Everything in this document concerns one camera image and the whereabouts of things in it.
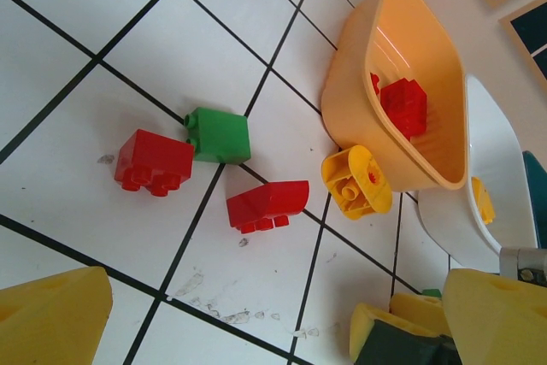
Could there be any orange plastic bin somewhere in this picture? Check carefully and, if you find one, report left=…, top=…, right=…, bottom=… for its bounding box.
left=320, top=0, right=467, bottom=193

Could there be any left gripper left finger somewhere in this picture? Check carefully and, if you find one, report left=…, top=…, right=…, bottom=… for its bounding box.
left=0, top=266, right=115, bottom=365

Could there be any yellow round lego piece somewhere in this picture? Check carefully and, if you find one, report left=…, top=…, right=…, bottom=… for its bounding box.
left=321, top=144, right=394, bottom=221

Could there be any teal plastic bin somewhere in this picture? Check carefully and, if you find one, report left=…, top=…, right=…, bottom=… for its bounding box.
left=521, top=150, right=547, bottom=250

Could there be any white plastic bin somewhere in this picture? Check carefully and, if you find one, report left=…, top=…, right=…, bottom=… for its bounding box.
left=416, top=73, right=529, bottom=274

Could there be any red sloped lego brick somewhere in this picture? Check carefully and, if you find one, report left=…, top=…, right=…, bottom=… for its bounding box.
left=226, top=180, right=310, bottom=234

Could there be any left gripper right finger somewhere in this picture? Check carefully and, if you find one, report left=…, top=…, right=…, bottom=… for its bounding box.
left=443, top=268, right=547, bottom=365

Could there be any yellow lego brick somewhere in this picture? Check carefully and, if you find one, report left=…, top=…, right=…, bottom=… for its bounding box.
left=469, top=176, right=497, bottom=225

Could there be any long red lego brick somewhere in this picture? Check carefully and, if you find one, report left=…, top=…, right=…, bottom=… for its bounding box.
left=379, top=77, right=428, bottom=142

